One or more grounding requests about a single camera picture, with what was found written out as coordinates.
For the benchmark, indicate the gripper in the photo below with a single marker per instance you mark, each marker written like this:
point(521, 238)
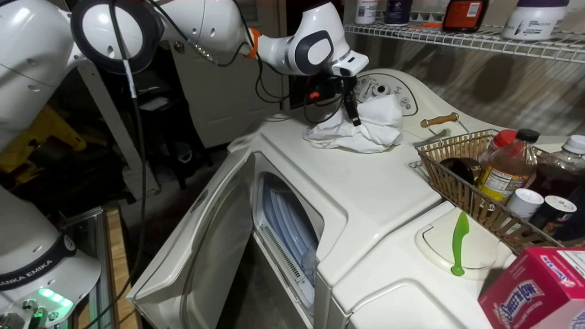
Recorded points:
point(348, 86)

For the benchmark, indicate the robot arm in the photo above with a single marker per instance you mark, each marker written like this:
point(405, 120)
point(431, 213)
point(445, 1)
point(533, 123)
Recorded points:
point(32, 55)

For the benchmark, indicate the washing machine knob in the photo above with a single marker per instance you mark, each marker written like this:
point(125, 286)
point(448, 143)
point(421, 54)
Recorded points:
point(380, 90)

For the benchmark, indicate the white cloth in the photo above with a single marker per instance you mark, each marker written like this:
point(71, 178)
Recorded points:
point(365, 130)

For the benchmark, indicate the cream front-load washing machine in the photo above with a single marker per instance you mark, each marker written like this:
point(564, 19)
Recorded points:
point(365, 183)

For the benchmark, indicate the white top-load washing machine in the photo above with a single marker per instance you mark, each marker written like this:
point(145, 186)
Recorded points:
point(402, 274)

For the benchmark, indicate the washing machine door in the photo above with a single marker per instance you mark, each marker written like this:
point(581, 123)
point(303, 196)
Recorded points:
point(192, 256)

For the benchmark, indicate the yellow machine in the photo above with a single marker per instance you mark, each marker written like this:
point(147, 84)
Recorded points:
point(45, 137)

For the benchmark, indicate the white plastic bottle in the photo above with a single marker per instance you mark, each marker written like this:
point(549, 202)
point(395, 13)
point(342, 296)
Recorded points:
point(366, 11)

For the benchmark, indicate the dark blue bottle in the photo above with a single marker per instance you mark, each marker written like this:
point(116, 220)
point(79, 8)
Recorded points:
point(397, 11)

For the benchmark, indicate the orange pen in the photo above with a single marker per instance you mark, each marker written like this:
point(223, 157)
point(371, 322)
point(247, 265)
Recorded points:
point(425, 25)

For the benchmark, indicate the orange labelled dark bottle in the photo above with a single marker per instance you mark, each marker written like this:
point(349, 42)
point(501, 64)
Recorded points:
point(464, 13)

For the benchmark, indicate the dark round jar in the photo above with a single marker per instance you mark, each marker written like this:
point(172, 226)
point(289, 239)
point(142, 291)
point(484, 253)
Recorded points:
point(464, 168)

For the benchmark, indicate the red-capped bottle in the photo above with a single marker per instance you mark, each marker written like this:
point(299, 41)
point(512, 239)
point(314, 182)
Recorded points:
point(502, 138)

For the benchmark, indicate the amber bottle with black cap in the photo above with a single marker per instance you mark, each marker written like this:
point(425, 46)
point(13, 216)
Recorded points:
point(507, 171)

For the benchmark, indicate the green plastic scraper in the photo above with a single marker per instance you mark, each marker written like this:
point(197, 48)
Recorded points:
point(459, 237)

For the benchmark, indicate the white jar with purple lid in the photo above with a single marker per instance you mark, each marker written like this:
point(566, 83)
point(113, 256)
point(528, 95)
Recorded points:
point(534, 20)

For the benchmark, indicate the white-capped container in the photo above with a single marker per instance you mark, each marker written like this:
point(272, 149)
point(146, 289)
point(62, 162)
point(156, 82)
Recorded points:
point(524, 202)

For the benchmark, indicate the dark bottle with white cap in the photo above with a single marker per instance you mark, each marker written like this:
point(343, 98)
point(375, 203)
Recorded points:
point(560, 169)

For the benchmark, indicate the black shaker with white lid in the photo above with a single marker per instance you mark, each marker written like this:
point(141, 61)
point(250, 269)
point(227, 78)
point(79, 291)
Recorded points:
point(555, 212)

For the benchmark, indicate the pink cardboard box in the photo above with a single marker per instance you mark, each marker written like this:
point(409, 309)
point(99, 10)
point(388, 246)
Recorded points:
point(534, 292)

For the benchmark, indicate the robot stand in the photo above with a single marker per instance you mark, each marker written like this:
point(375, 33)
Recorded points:
point(116, 256)

